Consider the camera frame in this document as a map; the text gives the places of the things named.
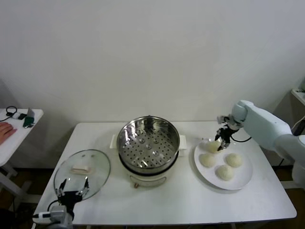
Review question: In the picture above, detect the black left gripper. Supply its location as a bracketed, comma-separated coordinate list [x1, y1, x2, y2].
[55, 176, 90, 213]

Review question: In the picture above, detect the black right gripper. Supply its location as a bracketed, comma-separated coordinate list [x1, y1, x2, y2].
[213, 115, 243, 152]

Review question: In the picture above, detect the white steamed baozi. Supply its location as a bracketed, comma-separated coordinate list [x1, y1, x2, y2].
[199, 153, 216, 169]
[215, 165, 235, 182]
[225, 153, 244, 168]
[205, 140, 224, 154]

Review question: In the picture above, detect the glass pot lid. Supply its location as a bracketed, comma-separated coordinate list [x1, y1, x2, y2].
[53, 149, 112, 201]

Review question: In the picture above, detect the stainless steel steamer basket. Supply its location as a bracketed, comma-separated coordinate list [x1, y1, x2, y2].
[109, 116, 188, 174]

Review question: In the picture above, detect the person's bare hand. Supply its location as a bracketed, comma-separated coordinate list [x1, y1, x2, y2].
[0, 121, 18, 145]

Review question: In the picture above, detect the white round plate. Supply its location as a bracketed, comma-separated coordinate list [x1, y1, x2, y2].
[193, 137, 253, 191]

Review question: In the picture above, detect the white side table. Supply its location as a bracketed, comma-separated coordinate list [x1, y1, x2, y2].
[0, 108, 44, 198]

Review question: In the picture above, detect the white shelf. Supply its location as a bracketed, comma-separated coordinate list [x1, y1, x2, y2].
[290, 87, 305, 106]

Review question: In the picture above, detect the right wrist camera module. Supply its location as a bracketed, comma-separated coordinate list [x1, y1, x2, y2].
[216, 115, 230, 125]

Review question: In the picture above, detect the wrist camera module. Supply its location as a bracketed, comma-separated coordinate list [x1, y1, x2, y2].
[32, 205, 68, 219]
[216, 115, 230, 125]

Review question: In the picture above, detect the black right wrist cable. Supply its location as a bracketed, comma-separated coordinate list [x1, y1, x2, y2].
[230, 133, 253, 144]

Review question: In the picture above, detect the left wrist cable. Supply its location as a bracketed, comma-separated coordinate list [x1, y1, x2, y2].
[47, 199, 60, 212]

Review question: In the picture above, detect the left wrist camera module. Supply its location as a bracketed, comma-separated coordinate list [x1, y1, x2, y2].
[32, 205, 68, 219]

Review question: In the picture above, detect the white power cable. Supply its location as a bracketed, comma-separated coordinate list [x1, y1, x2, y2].
[291, 116, 305, 131]

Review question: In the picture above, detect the black power adapter cable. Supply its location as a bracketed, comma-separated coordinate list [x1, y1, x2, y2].
[295, 120, 305, 137]

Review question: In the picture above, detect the black cable loop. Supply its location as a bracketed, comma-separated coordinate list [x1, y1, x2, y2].
[0, 106, 18, 121]

